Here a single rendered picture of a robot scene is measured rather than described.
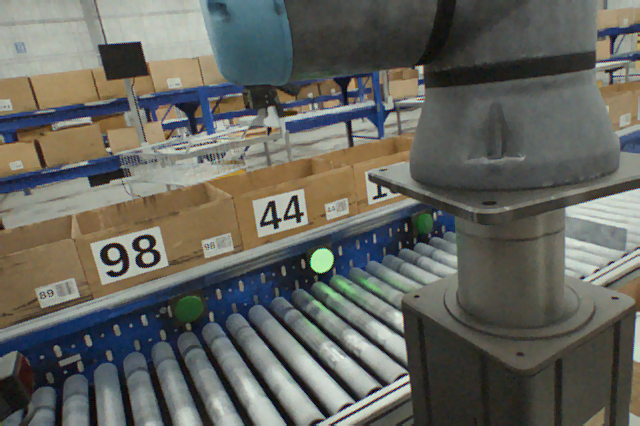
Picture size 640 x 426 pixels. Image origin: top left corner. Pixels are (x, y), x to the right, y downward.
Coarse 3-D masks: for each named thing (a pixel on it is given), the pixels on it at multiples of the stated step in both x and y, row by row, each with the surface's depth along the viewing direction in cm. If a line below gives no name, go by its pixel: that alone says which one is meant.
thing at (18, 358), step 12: (0, 360) 49; (12, 360) 49; (24, 360) 51; (0, 372) 47; (12, 372) 47; (24, 372) 49; (0, 384) 46; (12, 384) 46; (24, 384) 48; (0, 396) 46; (12, 396) 47; (24, 396) 47; (0, 408) 46; (12, 408) 47
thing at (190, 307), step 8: (192, 296) 115; (176, 304) 113; (184, 304) 114; (192, 304) 115; (200, 304) 116; (176, 312) 113; (184, 312) 114; (192, 312) 115; (200, 312) 116; (184, 320) 114; (192, 320) 116
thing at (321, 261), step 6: (318, 252) 131; (324, 252) 132; (330, 252) 133; (312, 258) 131; (318, 258) 131; (324, 258) 132; (330, 258) 133; (312, 264) 131; (318, 264) 131; (324, 264) 132; (330, 264) 133; (318, 270) 132; (324, 270) 133
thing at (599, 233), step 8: (568, 216) 139; (568, 224) 140; (576, 224) 137; (584, 224) 135; (592, 224) 133; (600, 224) 131; (608, 224) 129; (568, 232) 140; (576, 232) 138; (584, 232) 136; (592, 232) 133; (600, 232) 131; (608, 232) 129; (616, 232) 127; (624, 232) 125; (584, 240) 136; (592, 240) 134; (600, 240) 132; (608, 240) 130; (616, 240) 128; (624, 240) 126; (616, 248) 128; (624, 248) 126
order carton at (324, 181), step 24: (264, 168) 156; (288, 168) 161; (312, 168) 165; (336, 168) 149; (240, 192) 154; (264, 192) 127; (312, 192) 135; (336, 192) 139; (240, 216) 125; (312, 216) 136; (264, 240) 130
